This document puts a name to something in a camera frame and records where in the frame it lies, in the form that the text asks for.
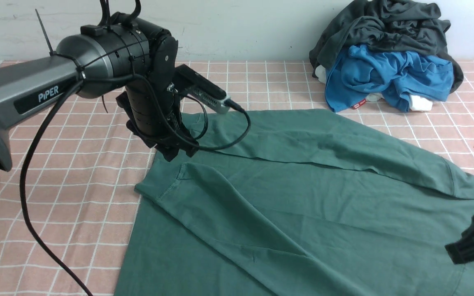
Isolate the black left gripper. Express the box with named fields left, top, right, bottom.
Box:
left=116, top=76, right=199, bottom=162

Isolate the green long sleeve shirt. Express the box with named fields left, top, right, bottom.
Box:
left=114, top=109, right=474, bottom=296

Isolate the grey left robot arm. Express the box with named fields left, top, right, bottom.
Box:
left=0, top=12, right=188, bottom=171

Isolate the pink checkered table cloth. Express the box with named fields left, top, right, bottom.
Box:
left=0, top=60, right=474, bottom=296

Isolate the blue garment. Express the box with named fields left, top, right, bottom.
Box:
left=324, top=44, right=455, bottom=112

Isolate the dark grey garment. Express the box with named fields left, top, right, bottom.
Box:
left=309, top=0, right=464, bottom=93

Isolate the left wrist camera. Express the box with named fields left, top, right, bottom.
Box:
left=172, top=64, right=244, bottom=114

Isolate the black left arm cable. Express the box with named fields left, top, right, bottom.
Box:
left=19, top=74, right=252, bottom=296

